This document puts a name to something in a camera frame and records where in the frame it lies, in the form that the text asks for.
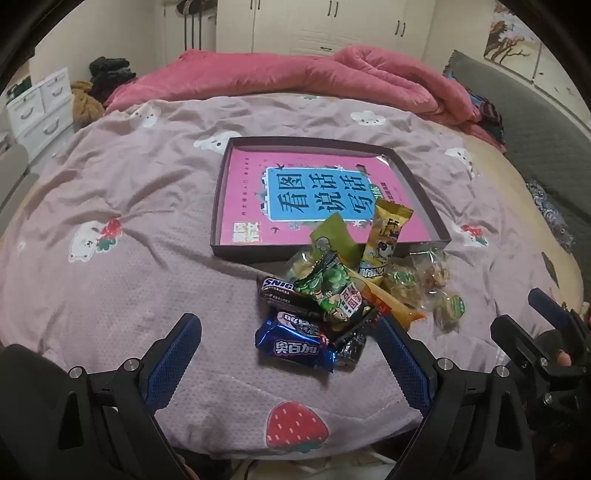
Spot orange cracker packet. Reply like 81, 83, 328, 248
348, 269, 426, 331

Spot dark brown jelly cup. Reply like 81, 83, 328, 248
335, 308, 378, 369

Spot clear green label pastry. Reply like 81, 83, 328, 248
383, 259, 424, 309

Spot green pea snack packet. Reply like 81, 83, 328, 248
294, 251, 372, 323

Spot blue Oreo packet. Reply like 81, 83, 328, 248
254, 311, 337, 373

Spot Snickers bar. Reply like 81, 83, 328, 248
257, 276, 324, 318

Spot yellow cartoon snack bar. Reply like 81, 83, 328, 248
359, 199, 414, 285

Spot light green snack bag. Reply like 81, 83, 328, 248
286, 213, 362, 281

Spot right hand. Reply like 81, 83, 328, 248
536, 330, 572, 367

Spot clear round cookie packet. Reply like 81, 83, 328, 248
427, 289, 466, 332

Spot blue patterned cloth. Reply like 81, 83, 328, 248
526, 179, 577, 253

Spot mauve patterned bedsheet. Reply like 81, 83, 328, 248
0, 94, 509, 460

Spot grey padded headboard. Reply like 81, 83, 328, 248
445, 50, 590, 280

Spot dark shallow box tray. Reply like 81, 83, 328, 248
211, 136, 451, 264

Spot pink blue book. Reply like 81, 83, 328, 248
216, 147, 436, 247

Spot dark patterned clothes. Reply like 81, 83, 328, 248
468, 89, 505, 146

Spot brown plush blanket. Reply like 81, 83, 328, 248
70, 80, 104, 128

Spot white drawer cabinet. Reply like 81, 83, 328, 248
7, 68, 73, 163

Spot pink quilt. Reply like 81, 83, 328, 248
106, 45, 506, 152

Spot black clothes pile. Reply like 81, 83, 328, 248
89, 56, 136, 104

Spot white wardrobe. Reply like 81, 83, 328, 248
216, 0, 436, 59

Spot tree wall painting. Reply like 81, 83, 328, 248
483, 1, 590, 119

